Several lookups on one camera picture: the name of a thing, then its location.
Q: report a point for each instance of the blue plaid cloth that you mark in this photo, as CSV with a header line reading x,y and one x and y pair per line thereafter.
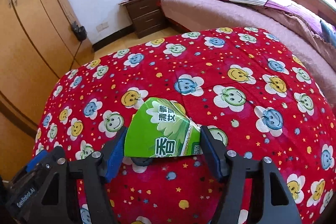
x,y
328,33

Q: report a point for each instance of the green snack wrapper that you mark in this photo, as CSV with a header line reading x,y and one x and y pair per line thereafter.
x,y
160,128

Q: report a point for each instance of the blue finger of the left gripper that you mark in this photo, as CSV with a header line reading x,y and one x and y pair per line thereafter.
x,y
33,162

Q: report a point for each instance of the light wooden wardrobe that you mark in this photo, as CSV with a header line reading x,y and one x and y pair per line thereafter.
x,y
38,46

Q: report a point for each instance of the red smiley flower blanket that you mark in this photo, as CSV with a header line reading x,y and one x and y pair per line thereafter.
x,y
240,82

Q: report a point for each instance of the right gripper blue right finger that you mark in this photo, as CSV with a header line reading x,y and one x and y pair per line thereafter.
x,y
214,151

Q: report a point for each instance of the bed with pink sheet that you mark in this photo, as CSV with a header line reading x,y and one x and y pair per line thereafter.
x,y
316,54

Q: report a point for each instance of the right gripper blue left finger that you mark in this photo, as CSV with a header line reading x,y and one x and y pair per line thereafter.
x,y
112,156

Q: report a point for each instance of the dark wooden nightstand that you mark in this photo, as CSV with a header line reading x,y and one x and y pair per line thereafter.
x,y
147,16

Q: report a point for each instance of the white wall socket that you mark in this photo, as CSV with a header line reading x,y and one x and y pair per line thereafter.
x,y
102,26

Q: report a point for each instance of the black charger with cable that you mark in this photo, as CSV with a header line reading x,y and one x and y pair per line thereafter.
x,y
79,31

